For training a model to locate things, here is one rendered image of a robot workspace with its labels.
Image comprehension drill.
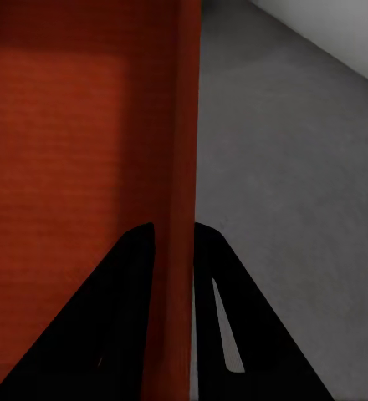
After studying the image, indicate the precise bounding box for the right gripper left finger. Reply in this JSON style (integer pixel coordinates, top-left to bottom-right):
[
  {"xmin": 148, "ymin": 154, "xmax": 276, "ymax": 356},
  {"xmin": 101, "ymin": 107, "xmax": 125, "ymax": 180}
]
[{"xmin": 0, "ymin": 222, "xmax": 156, "ymax": 401}]

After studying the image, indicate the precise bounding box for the storage box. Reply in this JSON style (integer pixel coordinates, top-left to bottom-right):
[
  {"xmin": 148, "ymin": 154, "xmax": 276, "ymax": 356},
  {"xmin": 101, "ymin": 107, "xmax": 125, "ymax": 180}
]
[{"xmin": 0, "ymin": 0, "xmax": 202, "ymax": 401}]

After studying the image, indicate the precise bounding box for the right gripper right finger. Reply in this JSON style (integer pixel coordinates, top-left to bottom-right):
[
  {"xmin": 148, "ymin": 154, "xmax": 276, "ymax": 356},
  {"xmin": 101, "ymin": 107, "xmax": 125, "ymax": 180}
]
[{"xmin": 193, "ymin": 222, "xmax": 334, "ymax": 401}]

